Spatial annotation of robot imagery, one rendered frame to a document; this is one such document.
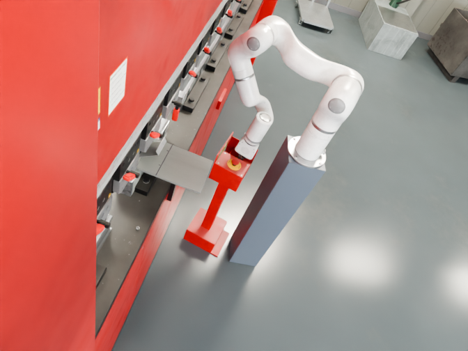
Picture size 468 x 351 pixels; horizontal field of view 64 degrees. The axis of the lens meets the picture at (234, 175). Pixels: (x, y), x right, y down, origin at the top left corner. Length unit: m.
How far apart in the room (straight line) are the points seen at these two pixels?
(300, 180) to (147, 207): 0.72
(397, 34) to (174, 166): 4.29
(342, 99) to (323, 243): 1.57
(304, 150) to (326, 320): 1.25
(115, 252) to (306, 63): 1.00
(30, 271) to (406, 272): 3.01
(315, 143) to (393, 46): 3.91
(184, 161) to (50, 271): 1.32
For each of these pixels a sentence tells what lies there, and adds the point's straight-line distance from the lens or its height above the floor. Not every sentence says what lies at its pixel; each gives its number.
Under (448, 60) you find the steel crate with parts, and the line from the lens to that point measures 5.83.
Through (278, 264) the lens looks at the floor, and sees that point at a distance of 2.60.
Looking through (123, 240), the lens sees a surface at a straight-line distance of 1.44.
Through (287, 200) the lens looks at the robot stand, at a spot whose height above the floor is 0.74.
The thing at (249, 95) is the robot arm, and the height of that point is 1.15.
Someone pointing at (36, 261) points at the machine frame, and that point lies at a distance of 0.20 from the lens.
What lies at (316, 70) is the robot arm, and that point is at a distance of 1.54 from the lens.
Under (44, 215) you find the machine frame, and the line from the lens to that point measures 0.18.
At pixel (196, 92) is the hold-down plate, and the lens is 2.01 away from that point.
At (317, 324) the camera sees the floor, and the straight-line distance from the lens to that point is 2.55.
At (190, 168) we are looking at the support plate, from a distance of 1.51.
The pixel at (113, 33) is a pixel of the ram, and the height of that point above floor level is 1.73.
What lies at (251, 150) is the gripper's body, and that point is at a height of 0.86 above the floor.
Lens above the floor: 2.14
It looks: 48 degrees down
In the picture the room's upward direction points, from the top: 24 degrees clockwise
